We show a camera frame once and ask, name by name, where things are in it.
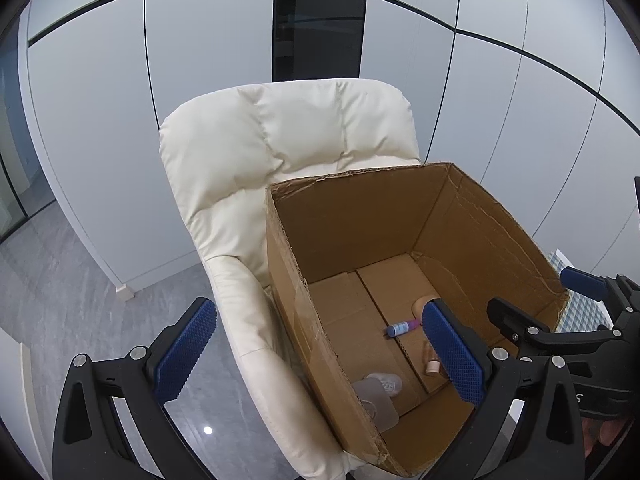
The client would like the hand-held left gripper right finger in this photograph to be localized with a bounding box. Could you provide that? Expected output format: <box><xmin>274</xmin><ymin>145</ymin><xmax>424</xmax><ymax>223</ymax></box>
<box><xmin>421</xmin><ymin>298</ymin><xmax>586</xmax><ymax>480</ymax></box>

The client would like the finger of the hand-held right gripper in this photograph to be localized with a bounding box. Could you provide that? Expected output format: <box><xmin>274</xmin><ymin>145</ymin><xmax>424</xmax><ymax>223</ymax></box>
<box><xmin>560</xmin><ymin>267</ymin><xmax>608</xmax><ymax>302</ymax></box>
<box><xmin>487</xmin><ymin>297</ymin><xmax>551</xmax><ymax>347</ymax></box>

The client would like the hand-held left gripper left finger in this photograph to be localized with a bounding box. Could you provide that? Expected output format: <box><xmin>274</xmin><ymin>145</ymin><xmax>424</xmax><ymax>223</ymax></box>
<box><xmin>34</xmin><ymin>297</ymin><xmax>218</xmax><ymax>480</ymax></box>

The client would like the small clear peach bottle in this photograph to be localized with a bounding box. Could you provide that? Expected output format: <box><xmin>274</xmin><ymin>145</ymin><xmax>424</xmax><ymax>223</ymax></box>
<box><xmin>424</xmin><ymin>340</ymin><xmax>443</xmax><ymax>377</ymax></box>

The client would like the small blue bottle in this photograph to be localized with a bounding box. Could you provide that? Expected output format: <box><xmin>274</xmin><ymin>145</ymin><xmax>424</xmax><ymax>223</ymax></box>
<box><xmin>385</xmin><ymin>319</ymin><xmax>425</xmax><ymax>339</ymax></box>

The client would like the small clear labelled bottle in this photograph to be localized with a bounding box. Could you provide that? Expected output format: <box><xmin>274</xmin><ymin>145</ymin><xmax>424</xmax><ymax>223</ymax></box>
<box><xmin>367</xmin><ymin>372</ymin><xmax>403</xmax><ymax>397</ymax></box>

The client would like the clear plastic container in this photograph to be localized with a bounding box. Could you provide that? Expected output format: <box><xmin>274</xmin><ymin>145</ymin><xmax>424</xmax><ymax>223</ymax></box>
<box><xmin>350</xmin><ymin>377</ymin><xmax>401</xmax><ymax>431</ymax></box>

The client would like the brown cardboard box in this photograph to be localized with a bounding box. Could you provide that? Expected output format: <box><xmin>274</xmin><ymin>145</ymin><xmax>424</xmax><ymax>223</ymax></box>
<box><xmin>264</xmin><ymin>161</ymin><xmax>571</xmax><ymax>478</ymax></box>

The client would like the person's right hand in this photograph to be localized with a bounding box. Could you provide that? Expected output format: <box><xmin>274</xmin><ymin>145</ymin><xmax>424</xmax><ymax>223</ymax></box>
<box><xmin>583</xmin><ymin>415</ymin><xmax>633</xmax><ymax>462</ymax></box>

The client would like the blue yellow checkered tablecloth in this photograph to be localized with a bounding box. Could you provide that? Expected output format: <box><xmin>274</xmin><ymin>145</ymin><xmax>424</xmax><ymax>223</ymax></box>
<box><xmin>549</xmin><ymin>249</ymin><xmax>612</xmax><ymax>333</ymax></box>

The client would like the cream padded armchair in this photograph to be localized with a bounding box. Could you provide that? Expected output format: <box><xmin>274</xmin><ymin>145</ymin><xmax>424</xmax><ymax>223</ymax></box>
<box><xmin>159</xmin><ymin>78</ymin><xmax>421</xmax><ymax>478</ymax></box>

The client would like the black glass panel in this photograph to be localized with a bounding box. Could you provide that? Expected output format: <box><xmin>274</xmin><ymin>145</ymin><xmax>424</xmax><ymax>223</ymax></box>
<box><xmin>272</xmin><ymin>0</ymin><xmax>371</xmax><ymax>83</ymax></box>

